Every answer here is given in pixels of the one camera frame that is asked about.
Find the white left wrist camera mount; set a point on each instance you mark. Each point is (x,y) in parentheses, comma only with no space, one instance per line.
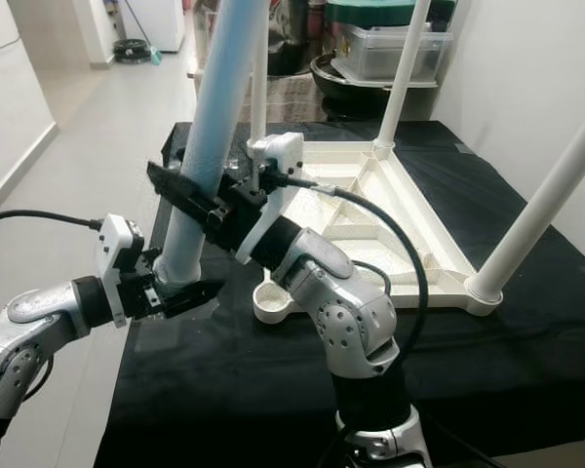
(115,249)

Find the clear plastic storage bin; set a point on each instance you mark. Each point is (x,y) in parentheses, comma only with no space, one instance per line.
(366,57)

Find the black round wok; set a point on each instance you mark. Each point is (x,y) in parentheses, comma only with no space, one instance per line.
(341,93)

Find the dark green round lid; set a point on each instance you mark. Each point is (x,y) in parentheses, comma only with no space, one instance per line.
(370,12)

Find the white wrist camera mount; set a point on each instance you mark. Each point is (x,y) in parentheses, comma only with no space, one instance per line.
(283,151)
(115,249)

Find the black tablecloth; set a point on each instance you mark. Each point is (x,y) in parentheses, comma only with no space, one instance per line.
(234,390)

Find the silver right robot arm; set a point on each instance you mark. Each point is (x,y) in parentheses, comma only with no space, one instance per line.
(351,312)

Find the beige patterned table cloth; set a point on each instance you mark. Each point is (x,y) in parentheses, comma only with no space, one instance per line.
(292,97)

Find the white plastic children table top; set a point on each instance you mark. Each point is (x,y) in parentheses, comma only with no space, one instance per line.
(390,224)

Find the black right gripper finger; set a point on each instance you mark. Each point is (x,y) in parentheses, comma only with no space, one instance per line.
(185,195)

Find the black round floor device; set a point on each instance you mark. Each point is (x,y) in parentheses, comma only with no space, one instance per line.
(133,51)

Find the black plastic bag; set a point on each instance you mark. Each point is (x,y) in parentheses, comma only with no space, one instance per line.
(292,39)

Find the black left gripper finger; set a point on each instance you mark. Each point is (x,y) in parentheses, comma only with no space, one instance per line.
(190,297)
(141,249)

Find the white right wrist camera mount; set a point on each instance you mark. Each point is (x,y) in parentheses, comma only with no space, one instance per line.
(283,151)

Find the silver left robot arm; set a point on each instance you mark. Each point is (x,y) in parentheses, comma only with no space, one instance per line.
(29,331)

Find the broom with teal head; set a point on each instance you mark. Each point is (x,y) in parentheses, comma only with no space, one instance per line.
(156,58)

